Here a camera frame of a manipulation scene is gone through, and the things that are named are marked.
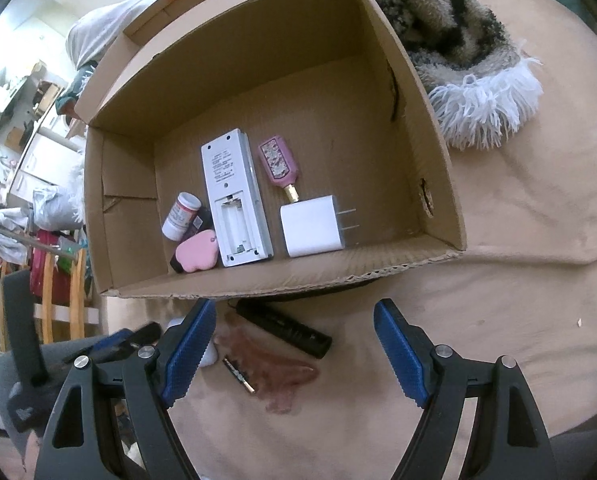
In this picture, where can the white plug charger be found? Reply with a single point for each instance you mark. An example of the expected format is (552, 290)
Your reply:
(311, 227)

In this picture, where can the red bag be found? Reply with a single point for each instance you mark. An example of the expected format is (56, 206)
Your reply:
(41, 265)

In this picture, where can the yellow wooden chair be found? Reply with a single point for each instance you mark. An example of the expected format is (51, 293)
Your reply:
(76, 290)

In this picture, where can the white earbuds case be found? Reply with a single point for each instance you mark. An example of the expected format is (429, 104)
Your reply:
(209, 357)

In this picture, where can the white remote control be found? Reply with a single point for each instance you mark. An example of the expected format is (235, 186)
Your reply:
(233, 185)

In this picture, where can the pink translucent gua sha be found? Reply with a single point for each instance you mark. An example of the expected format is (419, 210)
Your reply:
(278, 370)

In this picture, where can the pink heart-shaped gadget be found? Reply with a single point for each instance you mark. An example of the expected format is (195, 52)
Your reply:
(196, 255)

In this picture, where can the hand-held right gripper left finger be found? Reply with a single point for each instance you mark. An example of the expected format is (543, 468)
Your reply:
(186, 355)

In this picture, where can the pink patterned perfume bottle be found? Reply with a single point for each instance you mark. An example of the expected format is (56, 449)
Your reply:
(278, 162)

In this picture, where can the white kitchen base cabinet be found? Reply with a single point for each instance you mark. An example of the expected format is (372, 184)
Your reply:
(38, 160)

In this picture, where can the black gold battery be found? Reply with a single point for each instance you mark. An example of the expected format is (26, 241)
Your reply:
(238, 374)

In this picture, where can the black tube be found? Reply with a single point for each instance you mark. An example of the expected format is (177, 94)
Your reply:
(283, 330)

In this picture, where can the grey laundry bag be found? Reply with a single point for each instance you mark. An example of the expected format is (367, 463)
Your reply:
(58, 205)

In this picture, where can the shaggy patterned fringed blanket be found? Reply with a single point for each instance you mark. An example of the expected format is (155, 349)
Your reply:
(443, 25)

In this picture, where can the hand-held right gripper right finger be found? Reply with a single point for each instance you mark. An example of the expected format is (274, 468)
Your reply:
(403, 355)

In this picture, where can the brown cardboard box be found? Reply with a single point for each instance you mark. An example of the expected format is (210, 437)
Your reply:
(328, 110)

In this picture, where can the white pill bottle pink label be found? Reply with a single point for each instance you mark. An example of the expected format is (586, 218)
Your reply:
(181, 215)

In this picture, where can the black rectangular device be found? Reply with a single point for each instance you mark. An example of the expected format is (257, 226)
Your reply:
(203, 220)

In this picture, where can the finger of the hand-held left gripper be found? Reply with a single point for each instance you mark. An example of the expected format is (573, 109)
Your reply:
(147, 332)
(113, 340)

